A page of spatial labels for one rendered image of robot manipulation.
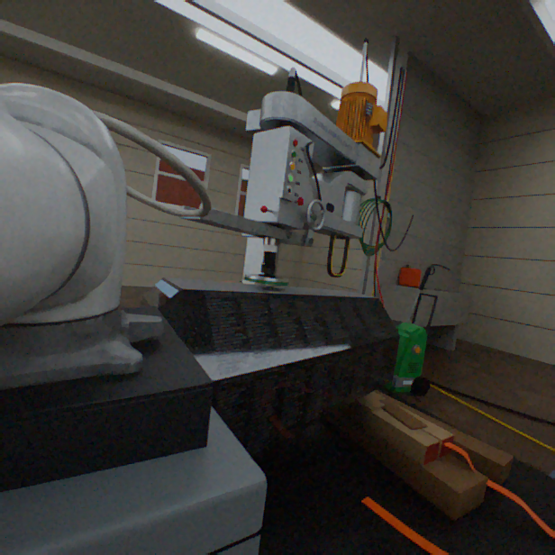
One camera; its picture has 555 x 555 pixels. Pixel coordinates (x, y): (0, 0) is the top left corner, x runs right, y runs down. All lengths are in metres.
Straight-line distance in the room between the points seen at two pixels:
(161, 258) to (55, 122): 7.19
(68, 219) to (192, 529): 0.27
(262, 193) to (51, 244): 1.23
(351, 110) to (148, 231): 5.98
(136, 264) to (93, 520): 7.22
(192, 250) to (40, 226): 7.48
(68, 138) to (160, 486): 0.32
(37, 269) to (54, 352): 0.16
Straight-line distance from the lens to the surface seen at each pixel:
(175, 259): 7.58
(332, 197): 1.71
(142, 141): 0.85
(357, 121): 2.09
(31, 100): 0.35
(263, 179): 1.42
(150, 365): 0.39
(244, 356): 1.07
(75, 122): 0.35
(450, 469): 1.82
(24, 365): 0.37
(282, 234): 1.42
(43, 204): 0.22
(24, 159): 0.21
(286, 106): 1.48
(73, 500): 0.34
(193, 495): 0.33
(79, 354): 0.37
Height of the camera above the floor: 1.02
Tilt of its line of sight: 4 degrees down
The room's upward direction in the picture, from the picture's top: 7 degrees clockwise
